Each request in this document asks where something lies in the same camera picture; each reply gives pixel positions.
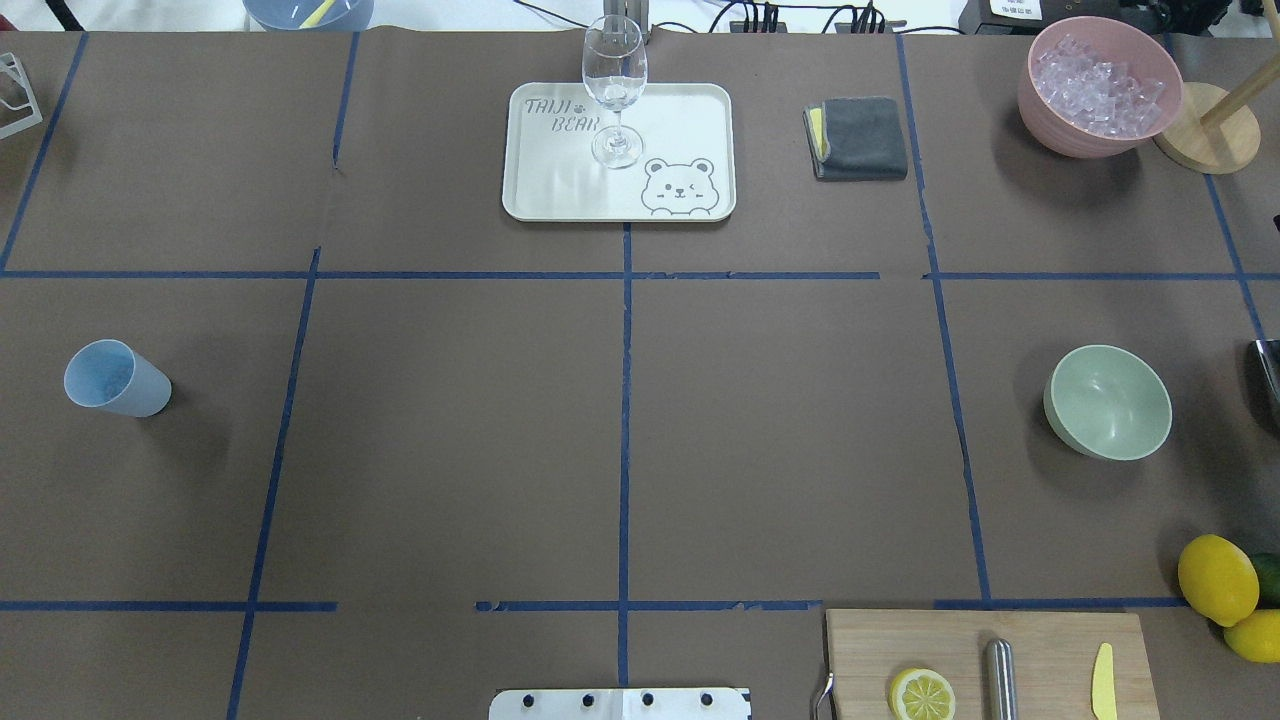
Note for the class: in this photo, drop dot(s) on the green lime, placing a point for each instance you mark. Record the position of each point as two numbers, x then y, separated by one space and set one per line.
1266 565

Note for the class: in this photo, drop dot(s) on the clear ice cubes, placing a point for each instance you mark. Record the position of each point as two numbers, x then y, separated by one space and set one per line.
1095 94

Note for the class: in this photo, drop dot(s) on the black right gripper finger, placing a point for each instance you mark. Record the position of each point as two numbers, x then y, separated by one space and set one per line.
1267 355

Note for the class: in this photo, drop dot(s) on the steel muddler with black cap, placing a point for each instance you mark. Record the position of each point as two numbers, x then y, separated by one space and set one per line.
1001 695

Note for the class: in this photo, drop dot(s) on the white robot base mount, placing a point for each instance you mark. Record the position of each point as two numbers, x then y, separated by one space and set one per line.
623 703

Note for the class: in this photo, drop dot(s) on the pink bowl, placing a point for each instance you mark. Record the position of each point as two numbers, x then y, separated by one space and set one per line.
1111 40

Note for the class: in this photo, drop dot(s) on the yellow lemon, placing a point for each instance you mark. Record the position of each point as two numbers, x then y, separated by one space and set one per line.
1218 580
1256 638

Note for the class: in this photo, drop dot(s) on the wooden cutting board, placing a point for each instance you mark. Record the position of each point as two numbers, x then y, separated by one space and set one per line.
1052 653

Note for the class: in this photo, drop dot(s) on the half lemon slice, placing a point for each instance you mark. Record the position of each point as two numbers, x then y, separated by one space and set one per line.
921 693

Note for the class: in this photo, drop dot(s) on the light blue plastic cup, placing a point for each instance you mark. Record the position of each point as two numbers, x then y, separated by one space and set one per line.
108 375

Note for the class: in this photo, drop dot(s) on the wooden stand with round base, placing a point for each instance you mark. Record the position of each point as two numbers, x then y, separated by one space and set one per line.
1215 132

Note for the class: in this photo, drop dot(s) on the white wire cup rack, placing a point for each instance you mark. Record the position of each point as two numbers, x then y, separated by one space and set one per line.
19 106

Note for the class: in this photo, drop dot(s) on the grey folded cloth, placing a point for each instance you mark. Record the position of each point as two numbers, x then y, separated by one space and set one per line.
856 139

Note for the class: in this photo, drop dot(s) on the yellow plastic knife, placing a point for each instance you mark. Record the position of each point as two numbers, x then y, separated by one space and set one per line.
1103 688

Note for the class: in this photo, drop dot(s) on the black power strip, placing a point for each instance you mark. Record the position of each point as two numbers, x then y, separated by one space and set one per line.
842 24

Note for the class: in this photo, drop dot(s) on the cream bear serving tray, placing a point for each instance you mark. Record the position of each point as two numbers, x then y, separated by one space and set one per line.
687 171

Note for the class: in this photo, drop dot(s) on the clear wine glass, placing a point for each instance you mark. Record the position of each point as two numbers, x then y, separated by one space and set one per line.
614 70

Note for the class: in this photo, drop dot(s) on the light green bowl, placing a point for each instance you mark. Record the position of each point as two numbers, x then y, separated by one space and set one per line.
1106 402

